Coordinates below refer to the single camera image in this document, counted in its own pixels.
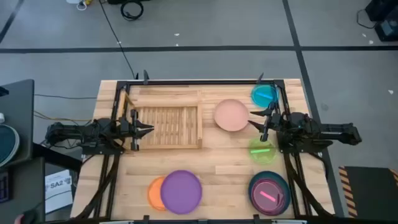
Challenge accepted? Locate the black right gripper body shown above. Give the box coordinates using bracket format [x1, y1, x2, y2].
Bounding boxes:
[262, 102, 282, 142]

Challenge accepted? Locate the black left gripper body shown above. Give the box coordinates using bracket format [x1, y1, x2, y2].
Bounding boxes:
[119, 108, 140, 152]

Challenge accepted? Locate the pale pink plate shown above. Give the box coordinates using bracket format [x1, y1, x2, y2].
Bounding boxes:
[213, 99, 250, 133]

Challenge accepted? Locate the green translucent plate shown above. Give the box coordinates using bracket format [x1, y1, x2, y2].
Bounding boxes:
[248, 137, 277, 165]

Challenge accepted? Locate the dark teal plate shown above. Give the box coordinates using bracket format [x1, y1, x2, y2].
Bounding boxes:
[248, 170, 292, 217]

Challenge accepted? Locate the orange translucent plate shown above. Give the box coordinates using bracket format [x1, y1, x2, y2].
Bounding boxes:
[147, 176, 169, 212]

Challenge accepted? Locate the pink translucent plate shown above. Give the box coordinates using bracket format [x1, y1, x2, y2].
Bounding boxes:
[251, 177, 289, 215]

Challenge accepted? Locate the purple plate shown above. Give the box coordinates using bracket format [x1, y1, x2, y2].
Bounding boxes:
[160, 169, 203, 215]

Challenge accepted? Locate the wooden slatted shelf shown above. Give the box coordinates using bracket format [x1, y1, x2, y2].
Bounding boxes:
[116, 88, 203, 150]

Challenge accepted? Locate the cyan translucent plate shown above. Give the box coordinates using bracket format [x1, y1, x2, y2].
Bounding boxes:
[251, 83, 280, 109]

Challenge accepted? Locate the white printed paper sheet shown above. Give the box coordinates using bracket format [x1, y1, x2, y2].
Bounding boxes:
[45, 169, 74, 214]

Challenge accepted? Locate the black yellow striped box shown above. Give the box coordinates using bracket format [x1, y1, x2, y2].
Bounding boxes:
[338, 166, 398, 218]

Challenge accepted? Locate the dark grey desk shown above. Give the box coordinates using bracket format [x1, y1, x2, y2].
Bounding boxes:
[0, 157, 46, 224]

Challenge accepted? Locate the grey side table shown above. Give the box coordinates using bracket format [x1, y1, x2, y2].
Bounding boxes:
[0, 79, 35, 167]

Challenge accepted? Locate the dark round tray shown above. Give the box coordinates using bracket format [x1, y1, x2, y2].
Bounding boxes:
[0, 124, 21, 168]

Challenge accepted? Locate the black computer mouse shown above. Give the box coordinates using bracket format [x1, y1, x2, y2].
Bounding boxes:
[23, 210, 38, 224]

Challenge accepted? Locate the black equipment box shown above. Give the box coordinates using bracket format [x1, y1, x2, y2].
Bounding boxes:
[365, 0, 398, 43]

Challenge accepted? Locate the black cable bundle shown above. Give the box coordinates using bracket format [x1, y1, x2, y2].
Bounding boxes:
[282, 152, 335, 218]
[76, 152, 125, 220]

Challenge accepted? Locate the black table frame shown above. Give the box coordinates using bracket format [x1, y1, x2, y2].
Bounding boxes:
[93, 79, 312, 224]

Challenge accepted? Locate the yellow cable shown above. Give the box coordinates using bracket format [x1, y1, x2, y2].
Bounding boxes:
[33, 110, 94, 123]

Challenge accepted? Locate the thin black cable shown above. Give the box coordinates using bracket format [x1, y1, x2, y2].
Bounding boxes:
[33, 93, 98, 100]

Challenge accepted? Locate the long black floor cable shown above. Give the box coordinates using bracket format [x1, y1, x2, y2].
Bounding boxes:
[98, 0, 139, 80]

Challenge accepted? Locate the coiled black cable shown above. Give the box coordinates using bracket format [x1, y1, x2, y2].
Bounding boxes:
[119, 0, 145, 22]

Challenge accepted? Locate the white plug with cable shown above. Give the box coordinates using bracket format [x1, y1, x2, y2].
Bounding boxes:
[66, 0, 88, 11]

